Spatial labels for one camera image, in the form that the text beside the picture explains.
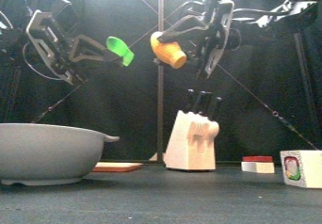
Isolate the green toy corn husk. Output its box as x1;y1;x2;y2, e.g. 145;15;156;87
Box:
106;36;137;68

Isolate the wooden cutting board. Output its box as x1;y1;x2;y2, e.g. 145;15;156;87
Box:
93;161;145;173

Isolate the large grey bowl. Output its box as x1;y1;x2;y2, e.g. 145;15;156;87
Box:
0;122;121;186

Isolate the dark vertical frame post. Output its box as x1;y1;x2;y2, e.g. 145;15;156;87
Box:
284;0;321;142

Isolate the black toy knife handle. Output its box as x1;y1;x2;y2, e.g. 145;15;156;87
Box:
193;90;206;115
184;88;197;114
208;96;225;122
201;91;214;117

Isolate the left gripper cable loop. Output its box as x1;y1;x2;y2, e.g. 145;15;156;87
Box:
22;41;61;82

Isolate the yellow toy corn cob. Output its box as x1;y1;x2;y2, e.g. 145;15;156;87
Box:
150;30;189;70

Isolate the white cube with colourful print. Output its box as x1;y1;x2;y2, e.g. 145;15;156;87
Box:
280;150;322;189

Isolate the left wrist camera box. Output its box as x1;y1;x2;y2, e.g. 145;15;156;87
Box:
50;0;81;33

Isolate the white toy knife block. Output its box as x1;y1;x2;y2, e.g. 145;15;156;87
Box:
162;109;222;172

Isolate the grey vertical frame pole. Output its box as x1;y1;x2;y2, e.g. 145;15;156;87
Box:
157;0;166;164

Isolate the thin diagonal brace wire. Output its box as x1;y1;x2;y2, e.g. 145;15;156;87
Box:
31;0;212;124
216;63;321;151

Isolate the red and white toy block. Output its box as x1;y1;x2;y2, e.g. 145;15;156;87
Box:
241;155;277;174

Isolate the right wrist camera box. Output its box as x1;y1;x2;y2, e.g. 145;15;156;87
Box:
181;0;212;21

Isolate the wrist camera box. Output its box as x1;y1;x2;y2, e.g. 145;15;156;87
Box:
50;0;81;33
181;0;212;21

